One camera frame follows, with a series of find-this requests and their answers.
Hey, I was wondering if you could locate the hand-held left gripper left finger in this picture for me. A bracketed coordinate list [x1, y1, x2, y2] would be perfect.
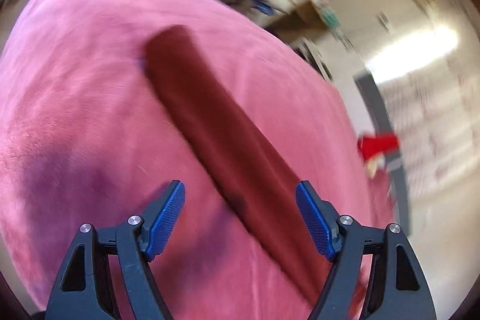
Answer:
[45, 180, 186, 320]

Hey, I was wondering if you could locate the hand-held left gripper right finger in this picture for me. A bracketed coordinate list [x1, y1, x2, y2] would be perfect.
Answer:
[295, 181, 437, 320]

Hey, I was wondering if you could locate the dark red garment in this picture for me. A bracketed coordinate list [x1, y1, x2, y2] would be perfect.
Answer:
[144, 25, 361, 306]

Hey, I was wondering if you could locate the bright red garment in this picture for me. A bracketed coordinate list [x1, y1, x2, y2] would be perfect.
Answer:
[356, 133, 400, 160]

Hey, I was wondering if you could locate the grey and white headboard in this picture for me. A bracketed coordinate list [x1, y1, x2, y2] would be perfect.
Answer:
[354, 74, 411, 227]

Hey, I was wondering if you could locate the patterned window curtain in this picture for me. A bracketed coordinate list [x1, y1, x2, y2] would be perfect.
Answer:
[379, 54, 480, 201]

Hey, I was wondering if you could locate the pink bed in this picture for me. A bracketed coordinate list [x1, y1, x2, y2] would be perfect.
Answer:
[0, 0, 409, 320]

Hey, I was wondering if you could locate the white floral bedside table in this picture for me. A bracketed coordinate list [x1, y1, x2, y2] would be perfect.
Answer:
[292, 37, 334, 81]

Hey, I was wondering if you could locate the teal box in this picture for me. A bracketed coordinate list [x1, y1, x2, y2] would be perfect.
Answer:
[320, 7, 340, 26]

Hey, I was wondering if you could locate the wooden desk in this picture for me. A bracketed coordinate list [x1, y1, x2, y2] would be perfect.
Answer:
[262, 0, 327, 39]

